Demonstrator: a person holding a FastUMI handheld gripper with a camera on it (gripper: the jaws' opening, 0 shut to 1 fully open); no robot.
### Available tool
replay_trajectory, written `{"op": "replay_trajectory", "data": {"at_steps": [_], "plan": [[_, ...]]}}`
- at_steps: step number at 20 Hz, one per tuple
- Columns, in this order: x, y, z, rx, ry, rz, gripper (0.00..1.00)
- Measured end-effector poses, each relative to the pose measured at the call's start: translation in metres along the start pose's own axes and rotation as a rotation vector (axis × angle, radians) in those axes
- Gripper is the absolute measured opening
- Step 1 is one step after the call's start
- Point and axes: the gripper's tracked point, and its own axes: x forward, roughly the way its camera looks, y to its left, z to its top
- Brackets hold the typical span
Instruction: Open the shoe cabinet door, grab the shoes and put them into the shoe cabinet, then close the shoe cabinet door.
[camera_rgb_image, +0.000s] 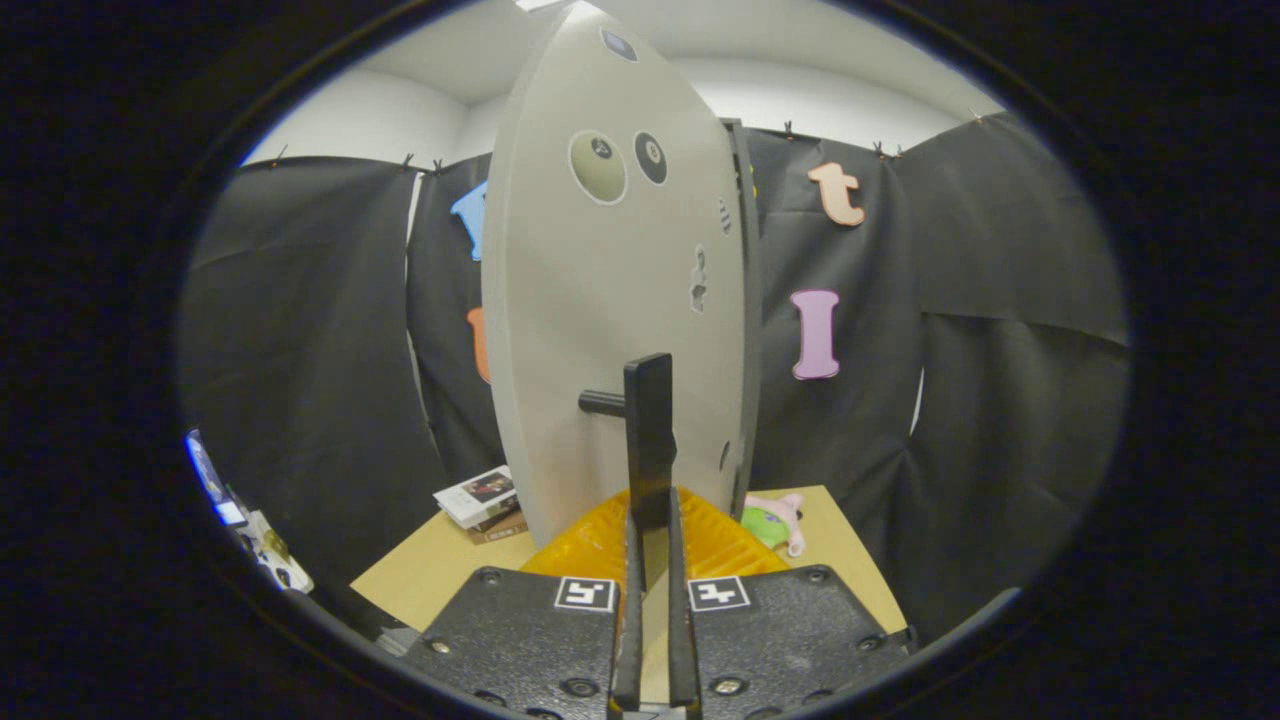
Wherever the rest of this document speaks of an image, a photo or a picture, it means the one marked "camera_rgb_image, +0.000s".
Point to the blue and white screen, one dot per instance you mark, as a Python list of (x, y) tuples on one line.
[(205, 470)]

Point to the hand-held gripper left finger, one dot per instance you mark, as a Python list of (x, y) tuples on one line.
[(628, 640)]

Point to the light grey shoe cabinet door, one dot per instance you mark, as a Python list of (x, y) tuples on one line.
[(580, 300)]

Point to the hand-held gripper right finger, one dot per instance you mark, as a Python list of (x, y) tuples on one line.
[(682, 650)]

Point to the black backdrop cloth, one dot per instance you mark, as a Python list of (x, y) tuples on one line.
[(1000, 400)]

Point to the brown book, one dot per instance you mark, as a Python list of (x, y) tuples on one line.
[(505, 531)]

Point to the green and pink plush toy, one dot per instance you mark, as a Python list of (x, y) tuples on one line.
[(765, 525)]

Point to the dark book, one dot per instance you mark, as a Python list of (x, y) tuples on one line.
[(503, 516)]

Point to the long ceiling light panel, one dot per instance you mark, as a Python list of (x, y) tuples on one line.
[(535, 4)]

